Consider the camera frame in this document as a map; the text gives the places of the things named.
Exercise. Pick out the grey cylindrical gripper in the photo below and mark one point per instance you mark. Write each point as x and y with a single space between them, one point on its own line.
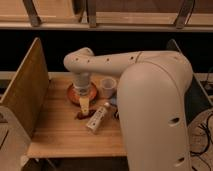
81 83

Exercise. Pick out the blue-white sponge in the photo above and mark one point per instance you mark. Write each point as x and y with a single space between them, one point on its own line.
113 100

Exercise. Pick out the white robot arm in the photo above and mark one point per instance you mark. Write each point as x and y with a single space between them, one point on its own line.
150 100

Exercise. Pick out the white ceramic cup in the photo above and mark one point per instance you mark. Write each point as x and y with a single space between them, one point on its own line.
108 86

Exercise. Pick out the orange-brown bowl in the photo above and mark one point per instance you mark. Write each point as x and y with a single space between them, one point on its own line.
73 97

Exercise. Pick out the white tube bottle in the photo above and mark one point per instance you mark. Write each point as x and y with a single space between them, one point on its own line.
94 123

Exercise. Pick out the left wooden side panel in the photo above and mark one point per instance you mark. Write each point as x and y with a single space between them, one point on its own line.
24 96

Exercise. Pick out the right dark side panel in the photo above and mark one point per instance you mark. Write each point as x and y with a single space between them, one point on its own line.
172 45

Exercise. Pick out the wooden shelf with brackets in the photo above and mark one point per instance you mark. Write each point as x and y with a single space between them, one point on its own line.
108 15

